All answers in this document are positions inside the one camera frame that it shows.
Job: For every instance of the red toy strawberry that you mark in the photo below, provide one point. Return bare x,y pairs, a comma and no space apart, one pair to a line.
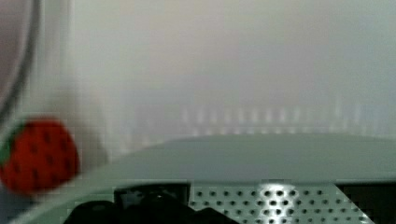
38,155

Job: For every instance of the green plastic strainer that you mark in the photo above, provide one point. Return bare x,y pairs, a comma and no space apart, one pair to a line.
251,178

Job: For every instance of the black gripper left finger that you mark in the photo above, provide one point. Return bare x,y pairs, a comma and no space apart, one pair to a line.
147,204

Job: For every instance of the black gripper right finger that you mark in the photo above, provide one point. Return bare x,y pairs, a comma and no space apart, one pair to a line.
377,200

